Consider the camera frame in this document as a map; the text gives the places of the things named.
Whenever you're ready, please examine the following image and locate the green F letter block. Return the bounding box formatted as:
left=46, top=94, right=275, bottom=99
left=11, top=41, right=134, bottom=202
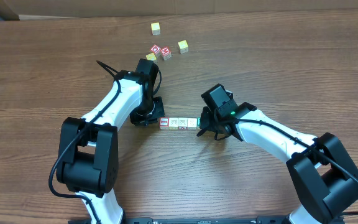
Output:
left=196, top=118, right=201, bottom=129

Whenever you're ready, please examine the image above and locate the red I letter block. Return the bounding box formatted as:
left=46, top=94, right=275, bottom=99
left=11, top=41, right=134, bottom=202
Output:
left=159, top=117, right=169, bottom=129

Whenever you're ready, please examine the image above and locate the plain cream block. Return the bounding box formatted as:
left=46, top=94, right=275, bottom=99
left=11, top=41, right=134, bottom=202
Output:
left=187, top=118, right=198, bottom=129

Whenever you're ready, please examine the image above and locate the cream picture block yellow side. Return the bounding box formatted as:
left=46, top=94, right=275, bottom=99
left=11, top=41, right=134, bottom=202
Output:
left=168, top=117, right=178, bottom=130

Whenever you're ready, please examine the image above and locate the cream block red X side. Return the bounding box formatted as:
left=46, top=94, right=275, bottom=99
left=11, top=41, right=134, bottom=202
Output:
left=178, top=118, right=188, bottom=129

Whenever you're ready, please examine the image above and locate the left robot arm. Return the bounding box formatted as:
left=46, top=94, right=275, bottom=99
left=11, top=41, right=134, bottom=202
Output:
left=48, top=59, right=165, bottom=224

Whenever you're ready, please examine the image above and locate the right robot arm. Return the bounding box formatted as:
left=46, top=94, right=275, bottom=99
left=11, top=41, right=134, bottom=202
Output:
left=198, top=84, right=358, bottom=223

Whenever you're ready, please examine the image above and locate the yellow block left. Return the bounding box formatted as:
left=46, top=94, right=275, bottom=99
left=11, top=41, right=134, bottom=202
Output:
left=146, top=52, right=157, bottom=63

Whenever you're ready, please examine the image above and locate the red M letter block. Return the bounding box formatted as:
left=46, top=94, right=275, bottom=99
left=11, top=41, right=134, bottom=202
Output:
left=160, top=47, right=172, bottom=60

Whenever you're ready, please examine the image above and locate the red C letter block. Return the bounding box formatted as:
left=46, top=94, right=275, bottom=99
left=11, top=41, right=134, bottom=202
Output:
left=150, top=45, right=161, bottom=57

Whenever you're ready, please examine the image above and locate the yellow block right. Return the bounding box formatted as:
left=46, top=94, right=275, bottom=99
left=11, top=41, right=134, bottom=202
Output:
left=178, top=40, right=189, bottom=54

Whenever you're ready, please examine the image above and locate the yellow block far top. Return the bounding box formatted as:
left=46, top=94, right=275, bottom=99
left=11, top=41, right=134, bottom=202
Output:
left=150, top=22, right=161, bottom=35

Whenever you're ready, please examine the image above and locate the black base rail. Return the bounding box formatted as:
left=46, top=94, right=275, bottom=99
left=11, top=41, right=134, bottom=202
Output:
left=68, top=216, right=345, bottom=224

